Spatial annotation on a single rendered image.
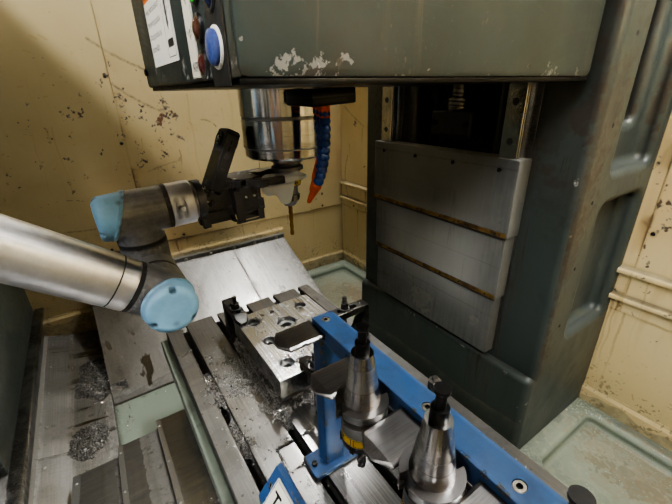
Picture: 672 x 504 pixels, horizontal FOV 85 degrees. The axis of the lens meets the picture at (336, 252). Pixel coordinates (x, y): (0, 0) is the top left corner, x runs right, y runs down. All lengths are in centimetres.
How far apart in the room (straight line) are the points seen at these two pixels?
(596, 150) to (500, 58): 35
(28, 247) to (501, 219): 84
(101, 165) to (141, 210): 104
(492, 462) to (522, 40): 54
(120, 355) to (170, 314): 103
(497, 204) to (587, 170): 18
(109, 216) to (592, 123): 85
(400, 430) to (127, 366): 123
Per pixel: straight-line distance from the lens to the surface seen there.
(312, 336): 58
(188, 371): 107
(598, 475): 137
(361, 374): 42
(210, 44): 39
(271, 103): 67
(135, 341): 160
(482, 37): 58
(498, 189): 91
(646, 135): 119
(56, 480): 131
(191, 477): 104
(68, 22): 169
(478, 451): 44
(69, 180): 170
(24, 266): 54
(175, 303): 56
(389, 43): 46
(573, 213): 90
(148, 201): 66
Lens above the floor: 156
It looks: 24 degrees down
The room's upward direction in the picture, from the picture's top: 1 degrees counter-clockwise
